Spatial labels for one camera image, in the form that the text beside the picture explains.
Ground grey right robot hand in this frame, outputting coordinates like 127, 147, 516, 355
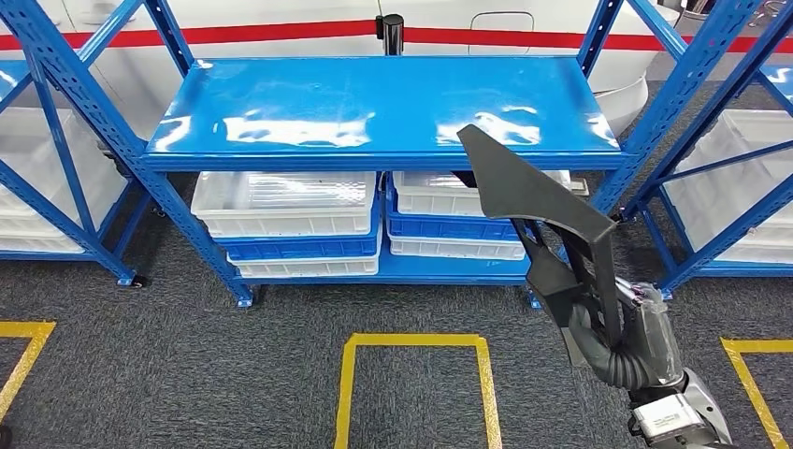
567, 280, 685, 392

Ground black plastic plate part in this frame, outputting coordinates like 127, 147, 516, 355
456, 123, 624, 348

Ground blue metal shelf rack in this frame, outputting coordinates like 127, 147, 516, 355
0, 0, 770, 310
613, 0, 793, 302
0, 0, 150, 287

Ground blue plastic crate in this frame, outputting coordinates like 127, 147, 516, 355
213, 180, 384, 263
384, 180, 522, 243

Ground red barrier belt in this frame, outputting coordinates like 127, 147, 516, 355
0, 20, 793, 54

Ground white car body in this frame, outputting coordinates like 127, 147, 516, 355
0, 0, 683, 144

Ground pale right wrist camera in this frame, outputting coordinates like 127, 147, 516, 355
631, 393, 708, 444

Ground black stanchion post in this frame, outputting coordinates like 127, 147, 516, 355
375, 13, 406, 57

